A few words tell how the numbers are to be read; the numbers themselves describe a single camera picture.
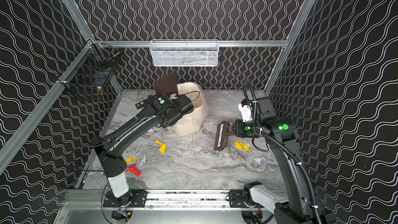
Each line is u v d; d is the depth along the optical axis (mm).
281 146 379
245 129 546
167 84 688
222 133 758
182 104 559
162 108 477
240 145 919
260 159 869
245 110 595
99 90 829
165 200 759
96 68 995
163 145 902
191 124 795
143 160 857
